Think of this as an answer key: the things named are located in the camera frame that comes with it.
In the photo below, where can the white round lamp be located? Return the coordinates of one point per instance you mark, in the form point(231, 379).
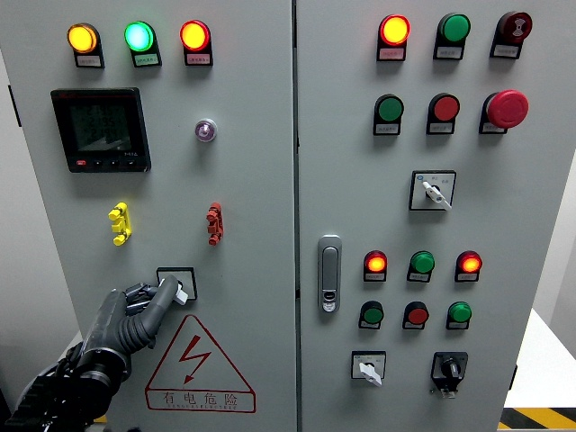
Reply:
point(206, 130)

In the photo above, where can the small green push button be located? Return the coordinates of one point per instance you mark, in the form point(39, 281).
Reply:
point(373, 315)

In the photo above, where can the yellow round lamp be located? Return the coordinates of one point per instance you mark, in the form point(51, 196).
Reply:
point(82, 38)

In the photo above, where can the black door hinge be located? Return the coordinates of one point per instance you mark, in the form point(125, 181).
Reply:
point(513, 377)
point(14, 105)

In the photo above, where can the bright green round lamp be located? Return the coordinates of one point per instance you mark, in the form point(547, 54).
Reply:
point(139, 36)

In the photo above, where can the small red round lamp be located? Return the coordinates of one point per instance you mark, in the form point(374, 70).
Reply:
point(376, 262)
point(470, 262)

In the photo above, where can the black display meter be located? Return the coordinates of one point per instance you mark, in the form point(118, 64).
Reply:
point(102, 129)

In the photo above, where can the large red stop button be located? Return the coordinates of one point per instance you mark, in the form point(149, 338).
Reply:
point(508, 109)

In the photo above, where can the small green round lamp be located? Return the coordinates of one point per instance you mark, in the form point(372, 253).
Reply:
point(460, 312)
point(423, 262)

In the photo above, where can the dark red buzzer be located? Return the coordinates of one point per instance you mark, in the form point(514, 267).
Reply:
point(515, 26)

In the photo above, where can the small red push button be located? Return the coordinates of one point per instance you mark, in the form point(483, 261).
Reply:
point(417, 315)

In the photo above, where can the dark green round lamp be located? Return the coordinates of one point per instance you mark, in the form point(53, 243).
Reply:
point(455, 28)

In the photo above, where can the red warning triangle sticker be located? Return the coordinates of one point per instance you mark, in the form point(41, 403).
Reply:
point(196, 398)

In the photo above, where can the pale grey door with display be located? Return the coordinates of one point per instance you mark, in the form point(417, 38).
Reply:
point(252, 180)

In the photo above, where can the black yellow striped tape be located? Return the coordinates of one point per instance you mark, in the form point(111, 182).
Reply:
point(540, 418)
point(101, 419)

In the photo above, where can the pale grey door with lock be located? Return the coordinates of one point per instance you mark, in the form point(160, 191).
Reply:
point(495, 216)

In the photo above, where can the silver door lock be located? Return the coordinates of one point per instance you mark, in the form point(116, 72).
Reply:
point(330, 274)

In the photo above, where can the small label plate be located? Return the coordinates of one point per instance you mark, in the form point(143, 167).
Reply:
point(88, 60)
point(375, 277)
point(456, 326)
point(505, 51)
point(387, 129)
point(146, 59)
point(369, 326)
point(412, 326)
point(448, 52)
point(466, 277)
point(199, 59)
point(417, 277)
point(491, 128)
point(391, 54)
point(440, 128)

